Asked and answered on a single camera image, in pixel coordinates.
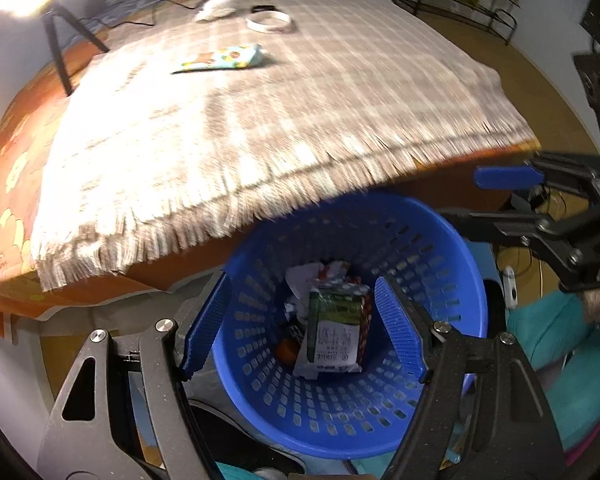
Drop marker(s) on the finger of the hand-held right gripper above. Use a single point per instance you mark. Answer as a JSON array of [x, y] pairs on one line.
[[505, 176], [510, 227]]

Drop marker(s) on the white plastic bag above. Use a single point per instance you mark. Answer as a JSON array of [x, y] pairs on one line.
[[300, 285]]

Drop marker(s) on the crumpled white tissue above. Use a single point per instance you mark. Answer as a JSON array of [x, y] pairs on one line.
[[217, 7]]

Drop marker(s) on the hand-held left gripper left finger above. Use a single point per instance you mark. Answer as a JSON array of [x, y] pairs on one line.
[[207, 320]]

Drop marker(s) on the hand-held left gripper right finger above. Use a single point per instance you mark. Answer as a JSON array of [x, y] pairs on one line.
[[397, 320]]

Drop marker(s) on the person's right hand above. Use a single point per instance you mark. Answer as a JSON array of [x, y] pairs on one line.
[[597, 304]]

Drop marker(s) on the black tripod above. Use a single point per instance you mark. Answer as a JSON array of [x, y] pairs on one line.
[[55, 47]]

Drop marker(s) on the green and white snack packet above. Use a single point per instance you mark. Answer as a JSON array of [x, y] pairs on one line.
[[330, 330]]

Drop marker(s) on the plaid fringed blanket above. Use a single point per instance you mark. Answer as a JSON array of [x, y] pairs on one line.
[[280, 110]]

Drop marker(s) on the blue plastic basket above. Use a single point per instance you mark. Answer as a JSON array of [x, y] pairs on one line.
[[420, 260]]

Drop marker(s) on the colourful snack packet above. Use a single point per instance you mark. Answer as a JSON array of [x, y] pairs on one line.
[[225, 58]]

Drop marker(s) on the white plug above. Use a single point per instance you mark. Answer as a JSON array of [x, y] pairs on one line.
[[510, 285]]

